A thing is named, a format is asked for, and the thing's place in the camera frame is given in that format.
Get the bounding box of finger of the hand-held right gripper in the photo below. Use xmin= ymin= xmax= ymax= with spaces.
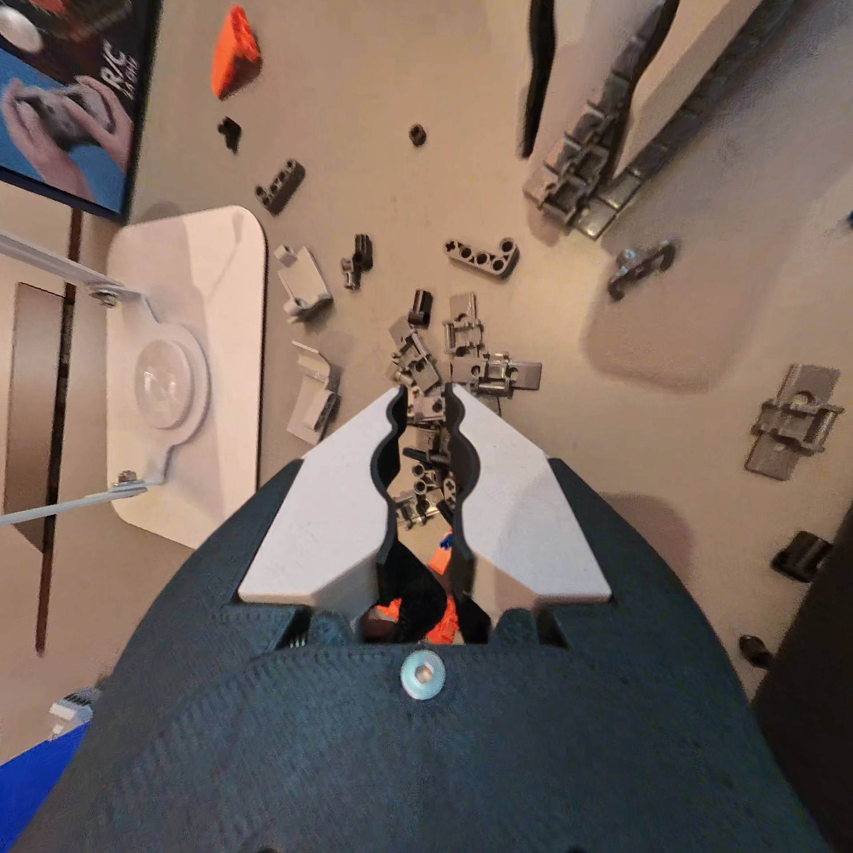
xmin=616 ymin=0 xmax=741 ymax=177
xmin=520 ymin=0 xmax=559 ymax=161

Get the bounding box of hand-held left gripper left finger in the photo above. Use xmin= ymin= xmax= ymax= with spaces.
xmin=238 ymin=385 xmax=409 ymax=630

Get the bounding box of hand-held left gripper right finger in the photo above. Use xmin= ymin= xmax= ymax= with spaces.
xmin=445 ymin=383 xmax=613 ymax=627

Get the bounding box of grey clip plate assembly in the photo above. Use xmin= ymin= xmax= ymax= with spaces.
xmin=522 ymin=0 xmax=801 ymax=241

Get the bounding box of grey plate with clips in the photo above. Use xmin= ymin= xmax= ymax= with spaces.
xmin=744 ymin=363 xmax=844 ymax=481

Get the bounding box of blue plastic bin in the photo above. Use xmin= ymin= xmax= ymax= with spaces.
xmin=0 ymin=723 xmax=91 ymax=850

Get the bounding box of pale grey angled panel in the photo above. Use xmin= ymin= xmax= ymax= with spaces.
xmin=287 ymin=341 xmax=342 ymax=446

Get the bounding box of pile of grey clip plates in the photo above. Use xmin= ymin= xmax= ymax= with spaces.
xmin=387 ymin=292 xmax=544 ymax=530

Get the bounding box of grey perforated beam assembly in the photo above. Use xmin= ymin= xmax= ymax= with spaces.
xmin=443 ymin=236 xmax=521 ymax=281

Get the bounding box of pale blue book stand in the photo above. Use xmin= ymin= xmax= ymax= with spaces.
xmin=0 ymin=230 xmax=211 ymax=527

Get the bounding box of grey forked connector piece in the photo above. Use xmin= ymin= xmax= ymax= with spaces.
xmin=608 ymin=241 xmax=676 ymax=301

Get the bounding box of pale curved panel with pins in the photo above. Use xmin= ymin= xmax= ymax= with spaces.
xmin=273 ymin=244 xmax=334 ymax=324

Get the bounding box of black and grey connector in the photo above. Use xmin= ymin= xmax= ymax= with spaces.
xmin=341 ymin=233 xmax=374 ymax=291

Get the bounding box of white rounded tray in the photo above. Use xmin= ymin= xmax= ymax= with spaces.
xmin=107 ymin=205 xmax=267 ymax=550

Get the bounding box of black square connector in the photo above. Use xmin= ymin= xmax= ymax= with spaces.
xmin=772 ymin=531 xmax=834 ymax=584

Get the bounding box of grey angled holed beam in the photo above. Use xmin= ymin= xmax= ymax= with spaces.
xmin=255 ymin=159 xmax=307 ymax=216

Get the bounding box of orange plastic wedge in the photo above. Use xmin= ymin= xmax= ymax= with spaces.
xmin=211 ymin=3 xmax=262 ymax=101

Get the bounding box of pale grey toothed piece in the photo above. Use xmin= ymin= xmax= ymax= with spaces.
xmin=50 ymin=686 xmax=101 ymax=737

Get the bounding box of black dimpled foam pad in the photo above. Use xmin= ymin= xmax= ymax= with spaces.
xmin=749 ymin=500 xmax=853 ymax=853

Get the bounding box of toy set cardboard box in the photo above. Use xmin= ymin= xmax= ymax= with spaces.
xmin=0 ymin=0 xmax=164 ymax=221

